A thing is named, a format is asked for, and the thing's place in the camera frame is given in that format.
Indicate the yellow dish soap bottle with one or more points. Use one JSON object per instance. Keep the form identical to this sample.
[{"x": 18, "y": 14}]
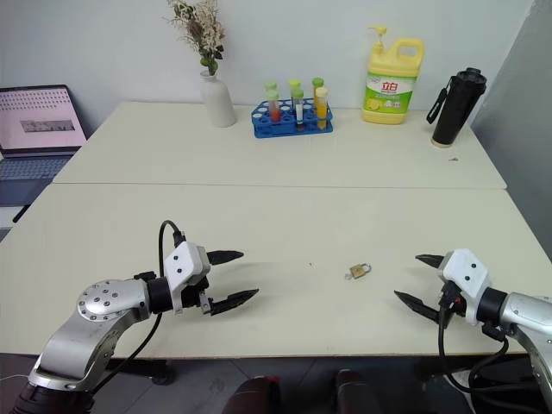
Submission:
[{"x": 390, "y": 92}]

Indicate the small brass padlock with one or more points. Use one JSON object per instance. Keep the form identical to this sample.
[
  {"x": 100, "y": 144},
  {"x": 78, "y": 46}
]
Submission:
[{"x": 357, "y": 271}]

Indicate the yellow-capped tube, orange liquid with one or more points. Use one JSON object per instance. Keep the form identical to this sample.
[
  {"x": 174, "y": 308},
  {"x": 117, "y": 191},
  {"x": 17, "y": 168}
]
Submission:
[{"x": 321, "y": 108}]

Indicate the blue test tube rack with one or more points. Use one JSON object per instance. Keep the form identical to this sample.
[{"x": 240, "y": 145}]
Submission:
[{"x": 276, "y": 128}]

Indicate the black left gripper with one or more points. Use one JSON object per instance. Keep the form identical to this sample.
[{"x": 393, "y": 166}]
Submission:
[{"x": 192, "y": 297}]

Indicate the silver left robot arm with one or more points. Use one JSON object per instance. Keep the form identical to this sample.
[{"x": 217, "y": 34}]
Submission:
[{"x": 99, "y": 319}]

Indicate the green-capped tube, white label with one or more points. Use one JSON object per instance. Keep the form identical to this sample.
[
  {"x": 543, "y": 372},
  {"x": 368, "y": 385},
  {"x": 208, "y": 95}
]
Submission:
[{"x": 299, "y": 110}]

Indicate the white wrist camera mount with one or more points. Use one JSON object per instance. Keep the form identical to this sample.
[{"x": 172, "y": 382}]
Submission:
[
  {"x": 466, "y": 276},
  {"x": 183, "y": 267}
]

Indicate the open grey laptop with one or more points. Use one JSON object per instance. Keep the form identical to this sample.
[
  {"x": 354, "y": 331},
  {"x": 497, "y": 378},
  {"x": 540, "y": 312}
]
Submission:
[{"x": 34, "y": 125}]

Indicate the dark red rounded shape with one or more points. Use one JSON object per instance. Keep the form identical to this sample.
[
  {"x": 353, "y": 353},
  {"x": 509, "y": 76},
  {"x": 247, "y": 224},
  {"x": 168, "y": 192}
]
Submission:
[
  {"x": 254, "y": 394},
  {"x": 355, "y": 390}
]

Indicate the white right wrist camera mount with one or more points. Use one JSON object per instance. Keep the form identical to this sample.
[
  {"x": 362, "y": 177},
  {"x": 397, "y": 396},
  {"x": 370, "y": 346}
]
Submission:
[{"x": 466, "y": 276}]

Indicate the dried flower bouquet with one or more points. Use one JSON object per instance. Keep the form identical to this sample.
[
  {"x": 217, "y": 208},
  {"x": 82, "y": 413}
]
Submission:
[{"x": 200, "y": 30}]

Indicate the green-capped tube, red liquid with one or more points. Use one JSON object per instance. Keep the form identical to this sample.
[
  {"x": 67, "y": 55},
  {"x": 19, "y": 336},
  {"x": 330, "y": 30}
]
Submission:
[{"x": 274, "y": 108}]

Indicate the white ceramic vase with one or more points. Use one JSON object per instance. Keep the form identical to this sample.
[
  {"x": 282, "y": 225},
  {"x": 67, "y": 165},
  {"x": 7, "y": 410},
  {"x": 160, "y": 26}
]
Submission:
[{"x": 219, "y": 103}]

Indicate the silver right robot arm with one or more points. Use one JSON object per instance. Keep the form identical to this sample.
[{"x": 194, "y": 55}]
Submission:
[{"x": 528, "y": 319}]

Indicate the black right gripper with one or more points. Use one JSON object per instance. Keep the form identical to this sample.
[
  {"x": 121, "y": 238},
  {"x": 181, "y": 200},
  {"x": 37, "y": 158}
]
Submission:
[{"x": 453, "y": 304}]

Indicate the grey partition panel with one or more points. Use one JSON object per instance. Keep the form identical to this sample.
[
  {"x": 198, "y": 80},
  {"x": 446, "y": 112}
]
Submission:
[{"x": 522, "y": 108}]

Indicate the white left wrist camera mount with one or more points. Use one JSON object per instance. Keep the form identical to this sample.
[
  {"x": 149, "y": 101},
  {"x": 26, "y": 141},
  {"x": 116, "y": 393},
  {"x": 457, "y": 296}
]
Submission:
[{"x": 183, "y": 267}]

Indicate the green-capped tube, orange liquid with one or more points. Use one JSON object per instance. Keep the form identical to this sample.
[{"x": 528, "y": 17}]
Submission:
[{"x": 317, "y": 84}]

